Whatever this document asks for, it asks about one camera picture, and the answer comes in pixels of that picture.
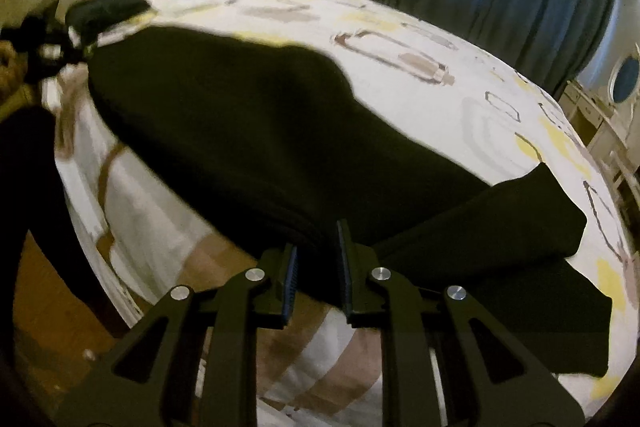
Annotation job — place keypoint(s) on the white vanity dresser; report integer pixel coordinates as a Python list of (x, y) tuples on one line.
[(600, 127)]

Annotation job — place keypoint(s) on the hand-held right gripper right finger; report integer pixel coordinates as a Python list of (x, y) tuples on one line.
[(344, 268)]

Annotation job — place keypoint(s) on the oval vanity mirror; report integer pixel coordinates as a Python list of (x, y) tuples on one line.
[(626, 79)]

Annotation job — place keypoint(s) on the black pants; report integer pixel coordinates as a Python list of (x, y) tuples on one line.
[(250, 132)]

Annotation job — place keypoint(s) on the person's left hand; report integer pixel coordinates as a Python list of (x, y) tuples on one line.
[(7, 59)]

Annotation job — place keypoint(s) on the patterned white bed sheet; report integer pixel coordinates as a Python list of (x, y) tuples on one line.
[(400, 97)]

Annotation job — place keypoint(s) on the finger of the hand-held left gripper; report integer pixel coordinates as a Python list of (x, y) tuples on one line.
[(107, 11)]

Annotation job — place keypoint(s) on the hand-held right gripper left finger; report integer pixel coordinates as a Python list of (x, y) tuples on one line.
[(288, 283)]

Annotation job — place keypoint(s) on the person's dark clothing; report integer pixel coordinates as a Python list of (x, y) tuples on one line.
[(35, 187)]

